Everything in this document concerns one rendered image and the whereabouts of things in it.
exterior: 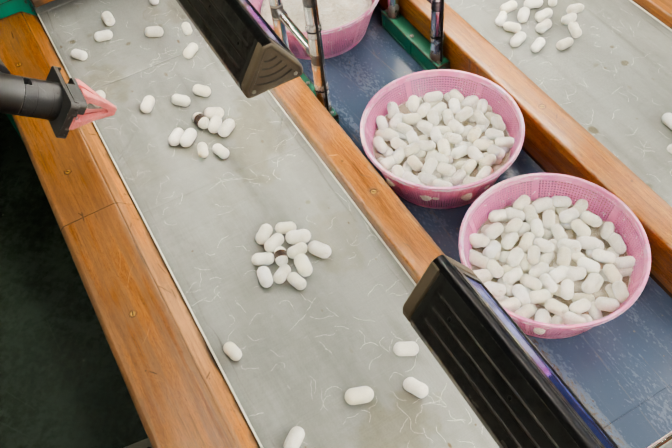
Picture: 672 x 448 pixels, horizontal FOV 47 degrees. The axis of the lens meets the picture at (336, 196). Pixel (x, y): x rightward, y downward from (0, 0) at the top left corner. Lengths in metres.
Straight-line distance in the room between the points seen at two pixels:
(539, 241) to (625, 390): 0.24
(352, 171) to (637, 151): 0.46
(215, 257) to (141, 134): 0.31
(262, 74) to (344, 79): 0.57
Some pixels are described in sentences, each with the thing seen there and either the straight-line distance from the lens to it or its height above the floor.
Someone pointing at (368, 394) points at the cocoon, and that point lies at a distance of 1.03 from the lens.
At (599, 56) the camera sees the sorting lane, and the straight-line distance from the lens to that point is 1.47.
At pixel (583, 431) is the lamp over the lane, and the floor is 1.11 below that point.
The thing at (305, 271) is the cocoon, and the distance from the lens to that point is 1.13.
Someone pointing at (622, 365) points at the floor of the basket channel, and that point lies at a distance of 1.18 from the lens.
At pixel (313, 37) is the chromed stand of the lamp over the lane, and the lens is 1.27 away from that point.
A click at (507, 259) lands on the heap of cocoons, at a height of 0.74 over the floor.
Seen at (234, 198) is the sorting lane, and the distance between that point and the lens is 1.25.
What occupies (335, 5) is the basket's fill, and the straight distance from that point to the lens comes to 1.57.
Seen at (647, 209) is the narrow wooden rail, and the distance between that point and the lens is 1.22.
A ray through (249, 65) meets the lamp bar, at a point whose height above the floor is 1.08.
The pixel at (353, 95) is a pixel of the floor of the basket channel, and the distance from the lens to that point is 1.47.
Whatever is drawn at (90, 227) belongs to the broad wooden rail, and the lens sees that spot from 1.26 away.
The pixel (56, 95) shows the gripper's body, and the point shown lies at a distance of 1.21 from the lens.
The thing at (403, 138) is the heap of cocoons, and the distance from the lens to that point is 1.32.
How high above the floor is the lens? 1.70
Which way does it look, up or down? 52 degrees down
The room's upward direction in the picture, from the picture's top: 8 degrees counter-clockwise
